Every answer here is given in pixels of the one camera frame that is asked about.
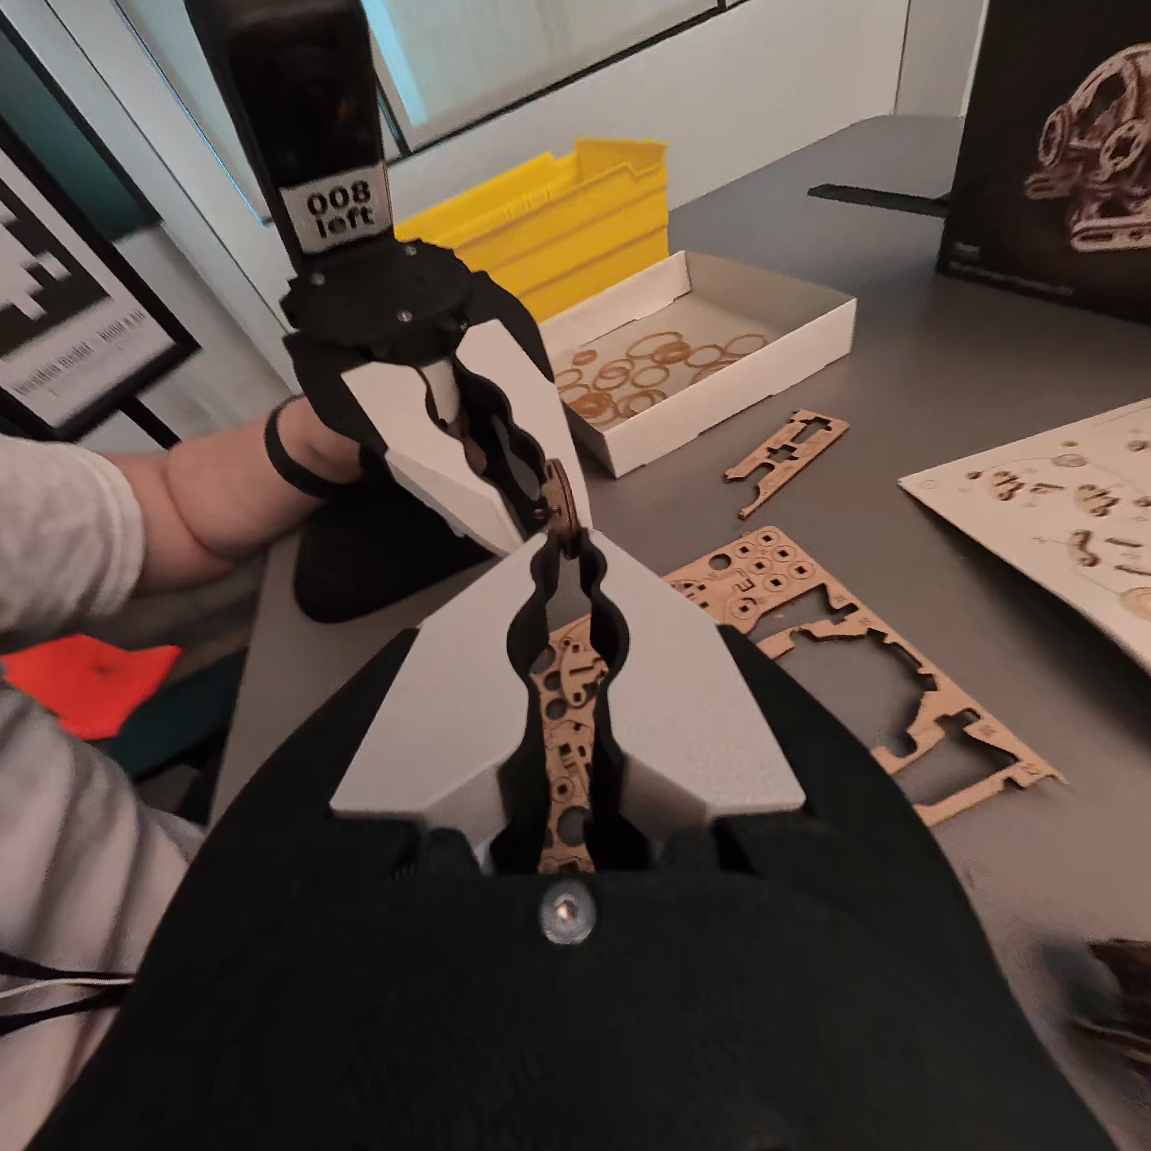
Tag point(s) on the instruction booklet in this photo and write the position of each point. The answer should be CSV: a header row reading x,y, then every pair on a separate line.
x,y
989,504

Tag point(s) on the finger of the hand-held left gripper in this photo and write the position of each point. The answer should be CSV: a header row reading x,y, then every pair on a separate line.
x,y
550,432
450,486

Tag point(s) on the person's grey shirt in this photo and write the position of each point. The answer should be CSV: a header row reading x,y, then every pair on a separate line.
x,y
72,809

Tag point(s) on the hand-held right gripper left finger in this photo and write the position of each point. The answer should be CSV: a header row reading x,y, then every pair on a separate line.
x,y
450,701

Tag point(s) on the orange flat object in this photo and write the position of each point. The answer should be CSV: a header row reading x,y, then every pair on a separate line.
x,y
90,683

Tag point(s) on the person's left hand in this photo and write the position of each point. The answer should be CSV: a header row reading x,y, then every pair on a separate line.
x,y
337,440

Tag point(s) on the framed marker sign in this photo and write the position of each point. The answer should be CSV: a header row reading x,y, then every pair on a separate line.
x,y
54,296

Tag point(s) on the large wooden part sheet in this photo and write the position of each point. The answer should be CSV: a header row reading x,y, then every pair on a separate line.
x,y
953,805

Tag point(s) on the dark brown blurred object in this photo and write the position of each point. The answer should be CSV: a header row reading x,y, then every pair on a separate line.
x,y
1115,989

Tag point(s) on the small wooden model part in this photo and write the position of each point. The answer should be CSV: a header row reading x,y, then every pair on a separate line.
x,y
559,490

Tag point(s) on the white cardboard box tray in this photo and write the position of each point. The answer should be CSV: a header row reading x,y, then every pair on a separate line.
x,y
719,422

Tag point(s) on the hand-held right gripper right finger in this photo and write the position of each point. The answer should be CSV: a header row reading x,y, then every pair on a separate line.
x,y
683,710

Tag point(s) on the person's left forearm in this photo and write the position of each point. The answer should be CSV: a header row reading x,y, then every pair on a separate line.
x,y
216,504

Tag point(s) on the notched wooden sheet strip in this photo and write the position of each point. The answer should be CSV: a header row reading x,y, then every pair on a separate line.
x,y
760,468

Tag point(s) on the black model kit box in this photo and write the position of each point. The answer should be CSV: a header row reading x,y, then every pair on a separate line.
x,y
997,134

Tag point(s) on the pile of tan rubber bands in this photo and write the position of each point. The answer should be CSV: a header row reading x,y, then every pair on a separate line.
x,y
593,406

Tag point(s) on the yellow plastic bin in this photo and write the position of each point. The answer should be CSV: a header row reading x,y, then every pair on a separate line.
x,y
557,224

